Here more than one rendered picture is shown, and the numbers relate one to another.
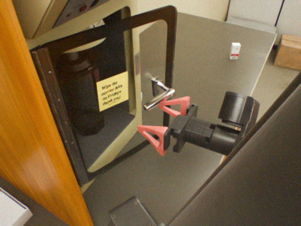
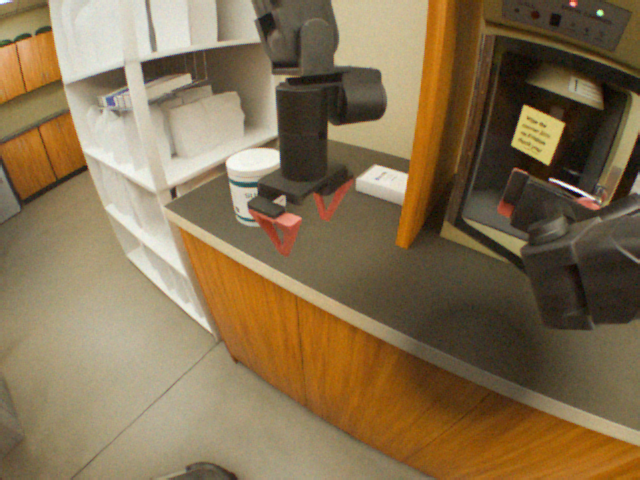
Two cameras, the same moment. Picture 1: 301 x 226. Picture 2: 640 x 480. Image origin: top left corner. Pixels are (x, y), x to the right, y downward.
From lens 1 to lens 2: 0.43 m
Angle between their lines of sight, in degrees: 67
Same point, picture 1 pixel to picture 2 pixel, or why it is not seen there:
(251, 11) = not seen: outside the picture
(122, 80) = (553, 131)
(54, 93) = (482, 82)
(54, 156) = (423, 96)
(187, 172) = (514, 346)
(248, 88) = not seen: outside the picture
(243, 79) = not seen: outside the picture
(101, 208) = (430, 252)
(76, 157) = (462, 177)
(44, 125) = (431, 58)
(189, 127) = (548, 201)
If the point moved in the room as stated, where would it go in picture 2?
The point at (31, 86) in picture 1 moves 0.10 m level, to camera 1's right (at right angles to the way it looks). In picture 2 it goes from (437, 19) to (459, 16)
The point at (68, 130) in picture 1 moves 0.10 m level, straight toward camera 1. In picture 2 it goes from (473, 134) to (435, 136)
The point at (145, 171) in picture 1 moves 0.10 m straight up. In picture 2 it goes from (495, 292) to (515, 255)
